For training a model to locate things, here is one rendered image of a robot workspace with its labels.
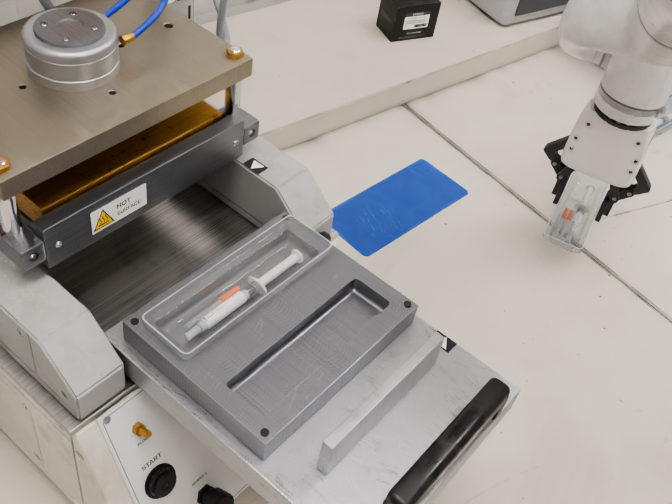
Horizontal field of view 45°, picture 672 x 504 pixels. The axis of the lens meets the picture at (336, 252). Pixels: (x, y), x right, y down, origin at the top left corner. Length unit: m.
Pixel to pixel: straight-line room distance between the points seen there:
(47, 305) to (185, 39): 0.28
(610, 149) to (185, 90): 0.60
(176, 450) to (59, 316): 0.18
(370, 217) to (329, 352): 0.49
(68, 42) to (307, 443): 0.38
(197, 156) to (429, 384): 0.30
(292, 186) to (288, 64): 0.57
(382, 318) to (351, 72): 0.72
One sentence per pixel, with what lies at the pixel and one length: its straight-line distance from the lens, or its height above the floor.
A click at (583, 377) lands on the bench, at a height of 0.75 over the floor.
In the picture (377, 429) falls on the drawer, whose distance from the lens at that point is 0.68.
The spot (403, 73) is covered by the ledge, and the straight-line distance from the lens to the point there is 1.39.
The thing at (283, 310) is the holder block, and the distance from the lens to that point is 0.70.
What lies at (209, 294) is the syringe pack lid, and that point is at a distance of 0.70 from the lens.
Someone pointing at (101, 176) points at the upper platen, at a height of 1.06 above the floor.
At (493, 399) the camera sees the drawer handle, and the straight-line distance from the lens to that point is 0.67.
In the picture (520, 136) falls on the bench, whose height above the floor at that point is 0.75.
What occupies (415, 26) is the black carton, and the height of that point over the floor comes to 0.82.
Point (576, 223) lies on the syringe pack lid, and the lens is 1.18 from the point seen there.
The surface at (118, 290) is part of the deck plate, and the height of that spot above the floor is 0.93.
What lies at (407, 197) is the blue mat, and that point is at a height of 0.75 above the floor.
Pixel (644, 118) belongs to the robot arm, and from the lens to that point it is 1.08.
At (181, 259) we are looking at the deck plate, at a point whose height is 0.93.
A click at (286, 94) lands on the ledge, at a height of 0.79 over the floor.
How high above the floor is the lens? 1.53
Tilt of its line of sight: 45 degrees down
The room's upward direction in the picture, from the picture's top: 11 degrees clockwise
